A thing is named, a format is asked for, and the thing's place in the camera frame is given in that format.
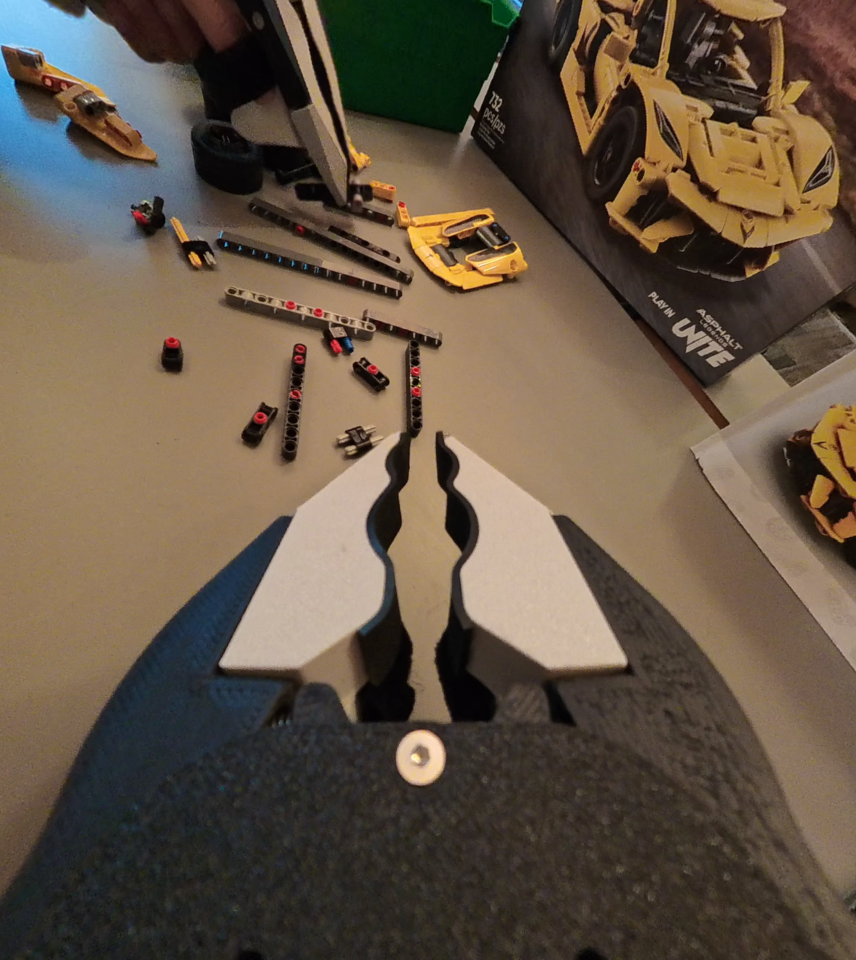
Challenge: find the person's left hand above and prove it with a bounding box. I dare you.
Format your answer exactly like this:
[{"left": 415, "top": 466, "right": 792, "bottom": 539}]
[{"left": 86, "top": 0, "right": 249, "bottom": 66}]

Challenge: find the toy car set box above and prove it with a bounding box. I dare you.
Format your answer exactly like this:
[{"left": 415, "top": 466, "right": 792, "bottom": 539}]
[{"left": 471, "top": 0, "right": 856, "bottom": 387}]

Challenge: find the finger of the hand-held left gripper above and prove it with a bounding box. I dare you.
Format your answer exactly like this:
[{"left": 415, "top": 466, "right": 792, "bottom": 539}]
[
  {"left": 230, "top": 84, "right": 311, "bottom": 151},
  {"left": 259, "top": 0, "right": 359, "bottom": 210}
]

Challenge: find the black toy tire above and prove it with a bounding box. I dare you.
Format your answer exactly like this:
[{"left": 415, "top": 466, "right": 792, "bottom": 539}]
[{"left": 190, "top": 120, "right": 266, "bottom": 195}]

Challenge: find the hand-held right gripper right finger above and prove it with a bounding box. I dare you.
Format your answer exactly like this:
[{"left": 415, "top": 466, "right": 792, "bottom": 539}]
[{"left": 435, "top": 432, "right": 629, "bottom": 702}]

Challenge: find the black grey connector piece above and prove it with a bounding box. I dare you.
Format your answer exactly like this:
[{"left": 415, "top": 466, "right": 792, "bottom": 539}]
[{"left": 335, "top": 423, "right": 386, "bottom": 457}]

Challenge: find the green plastic bin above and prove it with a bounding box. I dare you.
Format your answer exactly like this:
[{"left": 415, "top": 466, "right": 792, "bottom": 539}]
[{"left": 319, "top": 0, "right": 519, "bottom": 135}]

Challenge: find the toy car instruction booklet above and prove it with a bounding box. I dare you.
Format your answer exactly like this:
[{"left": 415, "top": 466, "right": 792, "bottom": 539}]
[{"left": 690, "top": 322, "right": 856, "bottom": 740}]

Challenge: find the yellow toy car body section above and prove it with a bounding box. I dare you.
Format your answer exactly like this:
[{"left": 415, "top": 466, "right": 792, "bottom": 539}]
[{"left": 407, "top": 208, "right": 528, "bottom": 291}]

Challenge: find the group of black pinned beams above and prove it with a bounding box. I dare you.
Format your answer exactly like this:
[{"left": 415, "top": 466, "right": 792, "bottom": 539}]
[{"left": 160, "top": 176, "right": 444, "bottom": 462}]

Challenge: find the small yellow blue pin piece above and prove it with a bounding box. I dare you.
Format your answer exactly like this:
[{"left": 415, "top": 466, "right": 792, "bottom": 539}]
[{"left": 169, "top": 216, "right": 217, "bottom": 270}]

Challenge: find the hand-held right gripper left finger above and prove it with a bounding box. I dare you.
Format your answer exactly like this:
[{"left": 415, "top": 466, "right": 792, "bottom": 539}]
[{"left": 218, "top": 432, "right": 413, "bottom": 714}]

